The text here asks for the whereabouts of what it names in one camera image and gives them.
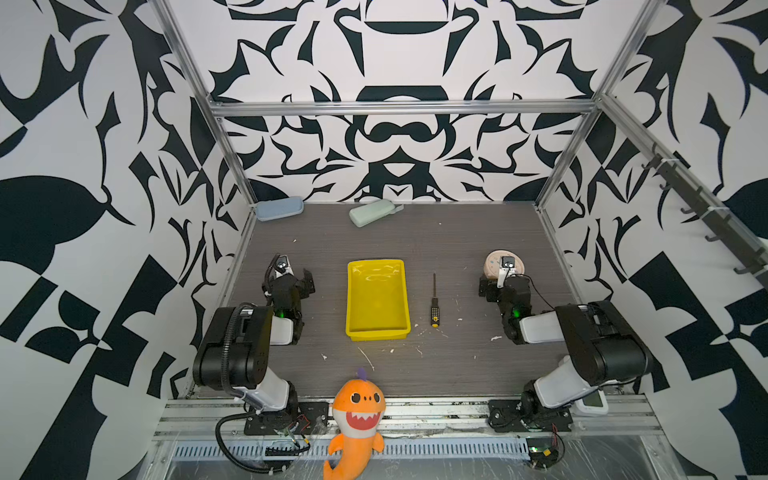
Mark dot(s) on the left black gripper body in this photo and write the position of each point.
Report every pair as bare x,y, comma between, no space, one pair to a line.
298,315

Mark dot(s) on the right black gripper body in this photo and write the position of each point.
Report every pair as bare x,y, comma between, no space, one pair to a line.
497,295

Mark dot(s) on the black yellow screwdriver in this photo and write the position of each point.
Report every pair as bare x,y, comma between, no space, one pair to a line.
434,305

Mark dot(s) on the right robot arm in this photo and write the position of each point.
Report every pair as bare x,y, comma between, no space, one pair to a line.
602,348

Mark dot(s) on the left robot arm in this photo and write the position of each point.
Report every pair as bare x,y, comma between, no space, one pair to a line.
234,354

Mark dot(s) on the yellow plastic bin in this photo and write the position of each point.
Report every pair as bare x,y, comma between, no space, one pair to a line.
377,301

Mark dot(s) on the round pink clock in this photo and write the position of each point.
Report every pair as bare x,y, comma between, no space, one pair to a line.
493,263

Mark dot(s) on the blue-grey rectangular case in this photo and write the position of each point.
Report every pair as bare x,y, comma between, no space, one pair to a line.
270,210

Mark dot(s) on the mint green rectangular case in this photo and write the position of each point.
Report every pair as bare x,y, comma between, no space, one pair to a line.
370,212

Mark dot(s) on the orange shark plush toy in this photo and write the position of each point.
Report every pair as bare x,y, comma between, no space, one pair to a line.
358,409

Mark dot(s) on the white digital display device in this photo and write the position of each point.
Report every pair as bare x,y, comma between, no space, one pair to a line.
591,405

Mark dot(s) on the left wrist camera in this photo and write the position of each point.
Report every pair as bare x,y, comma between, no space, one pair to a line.
281,266

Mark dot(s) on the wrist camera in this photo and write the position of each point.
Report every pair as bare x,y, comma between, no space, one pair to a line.
281,266
507,268

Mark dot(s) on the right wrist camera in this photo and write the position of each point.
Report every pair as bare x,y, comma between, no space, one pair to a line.
507,268

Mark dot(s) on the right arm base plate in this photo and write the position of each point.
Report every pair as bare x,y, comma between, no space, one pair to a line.
527,415

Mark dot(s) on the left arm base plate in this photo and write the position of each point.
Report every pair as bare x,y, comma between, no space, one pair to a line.
302,418

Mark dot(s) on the black wall hook rail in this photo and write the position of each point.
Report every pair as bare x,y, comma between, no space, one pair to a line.
701,204

